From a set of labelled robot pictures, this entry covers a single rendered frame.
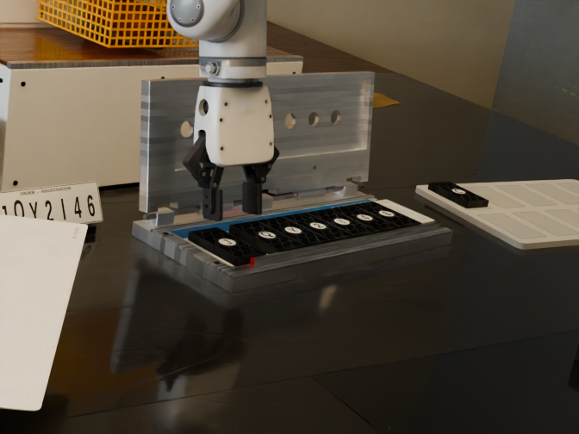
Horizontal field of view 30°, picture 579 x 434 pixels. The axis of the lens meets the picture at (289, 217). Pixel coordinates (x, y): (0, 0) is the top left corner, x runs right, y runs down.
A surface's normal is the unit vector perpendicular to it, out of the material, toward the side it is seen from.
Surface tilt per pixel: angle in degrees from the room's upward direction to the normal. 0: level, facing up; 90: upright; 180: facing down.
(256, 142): 76
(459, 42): 90
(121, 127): 90
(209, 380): 0
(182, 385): 0
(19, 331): 0
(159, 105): 81
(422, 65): 90
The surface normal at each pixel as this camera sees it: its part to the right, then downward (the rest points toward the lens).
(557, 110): -0.83, 0.06
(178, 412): 0.15, -0.94
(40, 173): 0.69, 0.33
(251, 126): 0.70, 0.13
